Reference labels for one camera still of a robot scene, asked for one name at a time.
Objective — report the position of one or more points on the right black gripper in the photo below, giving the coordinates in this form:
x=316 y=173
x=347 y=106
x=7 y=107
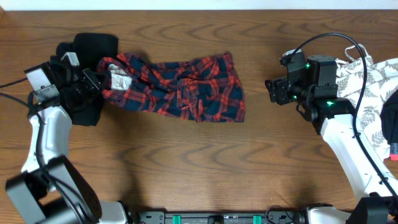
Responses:
x=277 y=90

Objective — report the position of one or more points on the black folded garment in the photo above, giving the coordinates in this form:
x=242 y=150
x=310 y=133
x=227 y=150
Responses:
x=90 y=48

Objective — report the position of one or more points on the red navy plaid shirt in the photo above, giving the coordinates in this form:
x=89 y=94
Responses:
x=206 y=89

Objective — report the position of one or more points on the dark navy garment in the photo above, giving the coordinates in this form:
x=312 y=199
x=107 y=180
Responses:
x=389 y=119

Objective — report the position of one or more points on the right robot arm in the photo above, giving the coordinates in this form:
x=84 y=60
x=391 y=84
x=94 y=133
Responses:
x=343 y=100

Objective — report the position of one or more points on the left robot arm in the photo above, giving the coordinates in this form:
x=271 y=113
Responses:
x=49 y=188

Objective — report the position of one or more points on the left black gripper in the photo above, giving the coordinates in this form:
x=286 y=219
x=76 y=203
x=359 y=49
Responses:
x=84 y=79

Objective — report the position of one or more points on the white fern print cloth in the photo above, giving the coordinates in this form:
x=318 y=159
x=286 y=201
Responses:
x=381 y=83

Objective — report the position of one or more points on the red object at edge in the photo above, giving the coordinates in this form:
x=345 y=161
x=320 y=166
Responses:
x=393 y=152

